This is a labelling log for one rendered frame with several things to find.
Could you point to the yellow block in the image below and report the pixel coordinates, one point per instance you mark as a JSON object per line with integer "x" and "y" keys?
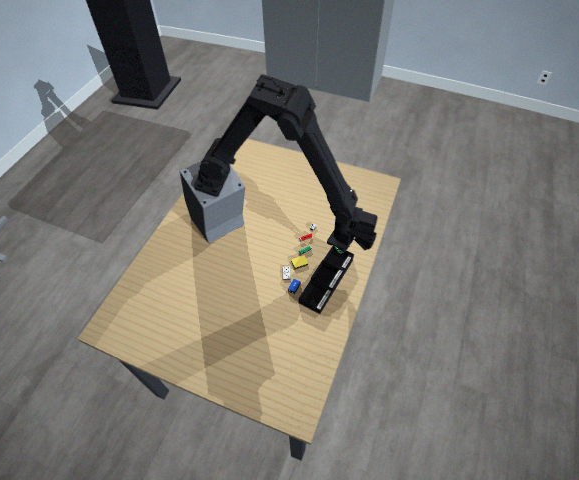
{"x": 299, "y": 262}

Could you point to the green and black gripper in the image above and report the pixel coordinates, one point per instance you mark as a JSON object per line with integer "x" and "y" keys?
{"x": 333, "y": 240}

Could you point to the blue battery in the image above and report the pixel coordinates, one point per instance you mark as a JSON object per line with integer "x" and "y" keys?
{"x": 294, "y": 286}

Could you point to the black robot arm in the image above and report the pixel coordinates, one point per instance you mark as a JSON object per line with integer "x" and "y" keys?
{"x": 290, "y": 102}

